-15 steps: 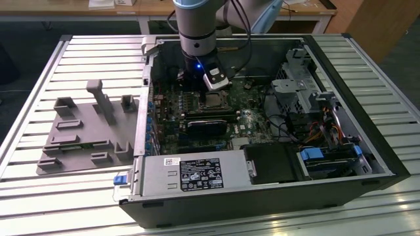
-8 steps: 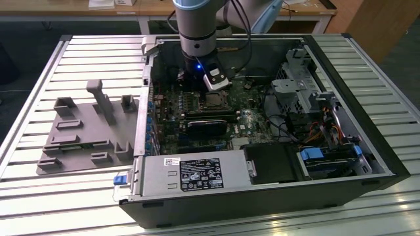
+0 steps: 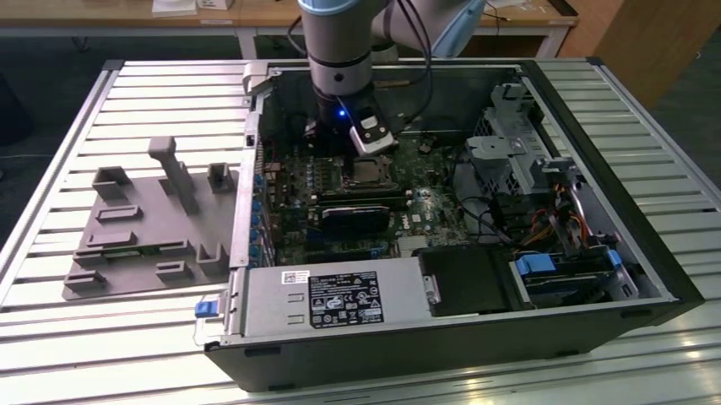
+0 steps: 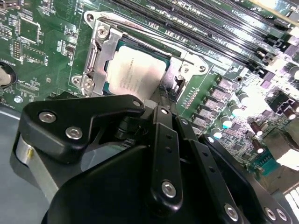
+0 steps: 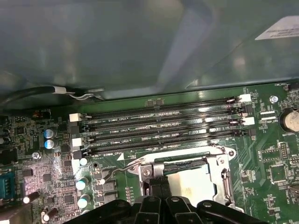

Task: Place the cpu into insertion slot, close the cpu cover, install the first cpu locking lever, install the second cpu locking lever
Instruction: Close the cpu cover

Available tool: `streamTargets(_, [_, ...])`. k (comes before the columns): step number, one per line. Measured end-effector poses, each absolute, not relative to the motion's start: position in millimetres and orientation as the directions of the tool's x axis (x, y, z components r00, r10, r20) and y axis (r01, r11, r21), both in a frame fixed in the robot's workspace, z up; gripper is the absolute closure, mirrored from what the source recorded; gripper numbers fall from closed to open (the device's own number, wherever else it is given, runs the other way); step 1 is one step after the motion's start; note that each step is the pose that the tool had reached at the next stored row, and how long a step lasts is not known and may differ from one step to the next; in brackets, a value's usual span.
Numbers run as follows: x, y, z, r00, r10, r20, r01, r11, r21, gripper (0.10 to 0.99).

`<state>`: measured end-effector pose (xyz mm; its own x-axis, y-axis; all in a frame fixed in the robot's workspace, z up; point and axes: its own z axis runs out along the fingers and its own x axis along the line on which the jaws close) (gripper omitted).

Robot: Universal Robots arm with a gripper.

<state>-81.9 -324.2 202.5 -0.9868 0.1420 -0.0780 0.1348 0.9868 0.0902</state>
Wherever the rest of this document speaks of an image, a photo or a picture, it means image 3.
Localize silver square CPU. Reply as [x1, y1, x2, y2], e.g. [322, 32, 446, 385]
[356, 159, 391, 181]

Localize CPU socket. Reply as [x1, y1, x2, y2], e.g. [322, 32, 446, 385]
[339, 154, 404, 192]

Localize black RAM stick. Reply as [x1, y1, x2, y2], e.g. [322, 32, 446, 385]
[315, 197, 412, 211]
[319, 190, 407, 202]

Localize black graphics card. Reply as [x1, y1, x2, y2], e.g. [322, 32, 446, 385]
[318, 204, 392, 237]

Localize gray metal drive cage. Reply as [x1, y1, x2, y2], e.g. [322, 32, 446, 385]
[464, 82, 577, 196]

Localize silver chipset heatsink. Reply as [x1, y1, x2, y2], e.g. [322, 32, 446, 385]
[398, 236, 430, 257]

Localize green motherboard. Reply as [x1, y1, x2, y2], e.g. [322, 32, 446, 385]
[256, 133, 475, 269]

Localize gray plastic parts rack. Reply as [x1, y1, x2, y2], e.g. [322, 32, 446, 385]
[61, 137, 241, 301]

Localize white box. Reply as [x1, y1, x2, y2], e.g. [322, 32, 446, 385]
[151, 0, 200, 19]

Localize black plastic shroud box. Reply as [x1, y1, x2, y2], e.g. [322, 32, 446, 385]
[414, 246, 531, 318]

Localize gray power supply unit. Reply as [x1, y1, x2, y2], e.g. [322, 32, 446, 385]
[221, 257, 440, 347]

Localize wooden desk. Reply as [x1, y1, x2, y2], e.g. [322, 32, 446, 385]
[0, 0, 581, 59]

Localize blue disk carrier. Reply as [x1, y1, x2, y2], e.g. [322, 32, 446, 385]
[515, 251, 558, 278]

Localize black disk drive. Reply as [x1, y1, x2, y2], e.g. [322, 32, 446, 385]
[520, 269, 617, 308]

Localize black open PC case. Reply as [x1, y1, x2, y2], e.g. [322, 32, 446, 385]
[203, 57, 706, 393]

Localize wooden cabinet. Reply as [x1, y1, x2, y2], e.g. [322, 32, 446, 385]
[562, 0, 721, 109]

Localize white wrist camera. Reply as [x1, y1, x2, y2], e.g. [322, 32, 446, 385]
[348, 106, 399, 158]

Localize black internal cable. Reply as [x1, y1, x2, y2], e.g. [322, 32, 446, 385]
[456, 197, 515, 246]

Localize orange yellow wire bundle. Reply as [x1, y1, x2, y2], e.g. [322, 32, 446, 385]
[520, 209, 594, 251]

